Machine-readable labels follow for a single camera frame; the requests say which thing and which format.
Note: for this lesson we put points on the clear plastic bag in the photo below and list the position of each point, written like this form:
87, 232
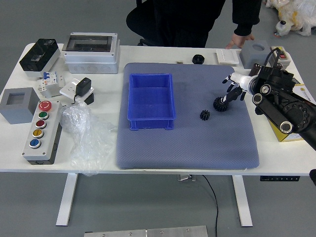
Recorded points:
84, 128

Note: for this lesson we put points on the person's left hand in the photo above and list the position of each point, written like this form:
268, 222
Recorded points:
238, 40

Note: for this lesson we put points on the white wall socket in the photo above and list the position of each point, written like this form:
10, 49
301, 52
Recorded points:
66, 90

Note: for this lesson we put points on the grey red-button switch box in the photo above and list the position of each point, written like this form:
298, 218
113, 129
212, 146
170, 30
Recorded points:
284, 55

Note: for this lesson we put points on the grey box with round hole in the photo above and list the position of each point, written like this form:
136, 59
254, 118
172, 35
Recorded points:
251, 58

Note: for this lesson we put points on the person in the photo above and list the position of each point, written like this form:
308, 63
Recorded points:
177, 19

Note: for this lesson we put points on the grey-blue padded mat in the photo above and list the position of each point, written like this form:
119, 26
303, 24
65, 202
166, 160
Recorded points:
185, 148

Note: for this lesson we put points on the white table leg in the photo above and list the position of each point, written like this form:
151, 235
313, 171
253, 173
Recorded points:
66, 197
243, 200

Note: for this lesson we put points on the grey metal plate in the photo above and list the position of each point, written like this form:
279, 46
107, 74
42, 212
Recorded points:
148, 232

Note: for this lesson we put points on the grey windowed distribution box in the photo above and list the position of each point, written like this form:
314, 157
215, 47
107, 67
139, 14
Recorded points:
91, 59

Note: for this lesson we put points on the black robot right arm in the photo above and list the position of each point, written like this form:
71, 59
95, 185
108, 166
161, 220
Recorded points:
276, 79

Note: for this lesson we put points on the black power adapter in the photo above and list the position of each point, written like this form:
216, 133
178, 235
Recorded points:
82, 86

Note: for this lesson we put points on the black chair base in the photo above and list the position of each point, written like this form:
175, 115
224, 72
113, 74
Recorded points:
143, 42

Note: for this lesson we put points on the plush toy in plastic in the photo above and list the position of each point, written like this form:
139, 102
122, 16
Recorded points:
298, 14

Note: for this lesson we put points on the black-lid control enclosure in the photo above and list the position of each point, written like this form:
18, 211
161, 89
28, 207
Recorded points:
37, 55

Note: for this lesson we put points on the blue plastic box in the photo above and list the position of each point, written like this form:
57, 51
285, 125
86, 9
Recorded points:
150, 103

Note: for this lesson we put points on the small flat black adapter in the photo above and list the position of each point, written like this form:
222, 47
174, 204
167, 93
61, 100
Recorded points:
297, 81

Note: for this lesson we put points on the metal bracket under table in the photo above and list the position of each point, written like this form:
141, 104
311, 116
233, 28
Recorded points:
186, 178

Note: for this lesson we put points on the white blue circuit breaker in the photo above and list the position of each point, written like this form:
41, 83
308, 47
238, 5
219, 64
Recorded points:
50, 78

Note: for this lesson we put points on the yellow white cardboard box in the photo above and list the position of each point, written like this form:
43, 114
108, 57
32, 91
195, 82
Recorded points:
288, 138

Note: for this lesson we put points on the grey square hollow box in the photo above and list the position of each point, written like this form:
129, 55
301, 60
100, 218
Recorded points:
10, 113

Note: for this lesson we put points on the white wall switch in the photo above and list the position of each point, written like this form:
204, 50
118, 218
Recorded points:
227, 56

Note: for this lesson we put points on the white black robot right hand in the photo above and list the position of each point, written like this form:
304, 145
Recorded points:
242, 81

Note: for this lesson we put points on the white plastic clip part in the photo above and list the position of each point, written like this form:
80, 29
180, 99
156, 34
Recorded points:
43, 90

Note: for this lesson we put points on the small black block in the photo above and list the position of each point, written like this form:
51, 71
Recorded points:
89, 99

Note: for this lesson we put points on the small black gear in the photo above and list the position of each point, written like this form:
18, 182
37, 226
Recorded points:
205, 116

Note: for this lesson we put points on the big black gear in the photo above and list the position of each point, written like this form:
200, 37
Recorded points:
218, 106

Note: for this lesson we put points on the grey five-button control station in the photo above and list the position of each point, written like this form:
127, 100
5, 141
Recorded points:
27, 138

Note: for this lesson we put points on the person's left forearm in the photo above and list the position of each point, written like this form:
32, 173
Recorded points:
247, 14

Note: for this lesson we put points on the black table control panel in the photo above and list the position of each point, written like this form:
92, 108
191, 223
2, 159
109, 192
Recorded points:
279, 178

